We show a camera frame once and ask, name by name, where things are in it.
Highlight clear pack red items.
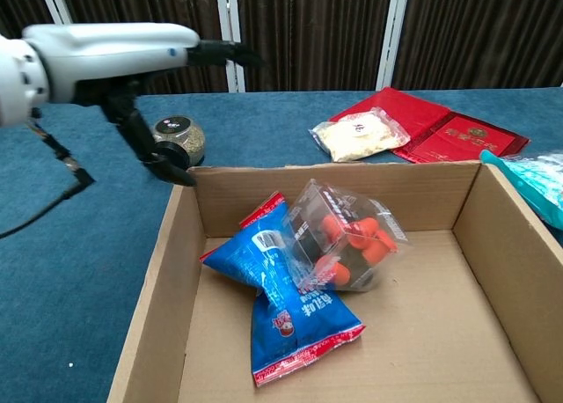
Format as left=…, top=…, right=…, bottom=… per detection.
left=281, top=178, right=408, bottom=293

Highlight red gift box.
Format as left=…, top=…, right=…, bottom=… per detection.
left=390, top=115, right=531, bottom=165

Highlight teal wet wipes pack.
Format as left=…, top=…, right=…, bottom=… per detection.
left=479, top=150, right=563, bottom=248

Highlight blue felt table cover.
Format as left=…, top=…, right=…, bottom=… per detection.
left=0, top=84, right=563, bottom=403

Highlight beige powder packet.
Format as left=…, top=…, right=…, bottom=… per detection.
left=308, top=106, right=412, bottom=163

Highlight dark brown pleated curtain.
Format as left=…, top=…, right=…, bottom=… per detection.
left=0, top=0, right=563, bottom=107

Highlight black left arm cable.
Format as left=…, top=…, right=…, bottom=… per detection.
left=0, top=107, right=96, bottom=240

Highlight round glass jar black lid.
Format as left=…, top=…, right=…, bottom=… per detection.
left=151, top=115, right=207, bottom=169

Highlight cardboard box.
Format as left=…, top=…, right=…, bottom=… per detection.
left=107, top=159, right=563, bottom=403

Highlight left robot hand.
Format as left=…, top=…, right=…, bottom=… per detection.
left=21, top=22, right=266, bottom=188

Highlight plain red envelope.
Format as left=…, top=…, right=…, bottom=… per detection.
left=329, top=85, right=452, bottom=129

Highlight blue snack bag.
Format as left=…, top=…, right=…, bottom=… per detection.
left=200, top=191, right=366, bottom=387

